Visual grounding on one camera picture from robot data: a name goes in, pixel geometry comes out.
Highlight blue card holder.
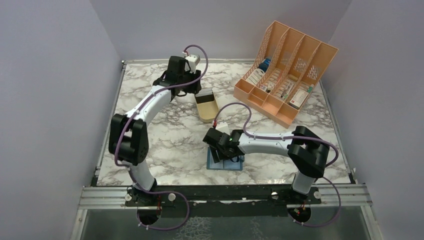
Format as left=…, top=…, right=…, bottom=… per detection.
left=206, top=147, right=245, bottom=171

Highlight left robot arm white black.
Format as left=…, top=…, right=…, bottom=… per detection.
left=108, top=53, right=203, bottom=206

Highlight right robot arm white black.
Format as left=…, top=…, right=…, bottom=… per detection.
left=203, top=126, right=333, bottom=204

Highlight stack of cards in tray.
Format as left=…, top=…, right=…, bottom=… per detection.
left=196, top=87, right=213, bottom=97

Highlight beige oval tray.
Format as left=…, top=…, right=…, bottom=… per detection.
left=196, top=91, right=219, bottom=123

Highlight small items in organizer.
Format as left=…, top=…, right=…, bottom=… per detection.
left=259, top=82, right=275, bottom=93

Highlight white box in organizer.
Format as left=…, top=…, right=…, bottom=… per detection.
left=246, top=68, right=265, bottom=85

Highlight blue bottle in organizer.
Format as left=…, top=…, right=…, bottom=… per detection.
left=257, top=58, right=271, bottom=73

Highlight red white medicine box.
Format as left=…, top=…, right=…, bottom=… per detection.
left=288, top=88, right=309, bottom=110

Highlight orange file organizer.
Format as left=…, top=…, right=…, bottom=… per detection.
left=233, top=21, right=339, bottom=128

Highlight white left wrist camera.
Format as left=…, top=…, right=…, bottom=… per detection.
left=184, top=54, right=201, bottom=73

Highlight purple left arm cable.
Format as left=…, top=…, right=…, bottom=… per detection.
left=114, top=44, right=210, bottom=196

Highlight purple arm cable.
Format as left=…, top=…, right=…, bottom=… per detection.
left=213, top=101, right=340, bottom=168
left=114, top=44, right=210, bottom=196

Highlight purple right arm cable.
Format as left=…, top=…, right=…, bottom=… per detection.
left=213, top=101, right=340, bottom=168

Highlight black mounting rail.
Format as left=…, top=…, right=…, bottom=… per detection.
left=124, top=184, right=322, bottom=218

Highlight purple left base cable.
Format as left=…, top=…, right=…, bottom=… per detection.
left=136, top=191, right=192, bottom=232

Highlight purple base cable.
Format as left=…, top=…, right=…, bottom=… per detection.
left=136, top=191, right=192, bottom=232
left=286, top=177, right=344, bottom=230

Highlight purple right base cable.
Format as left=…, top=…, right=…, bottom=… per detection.
left=286, top=177, right=344, bottom=230

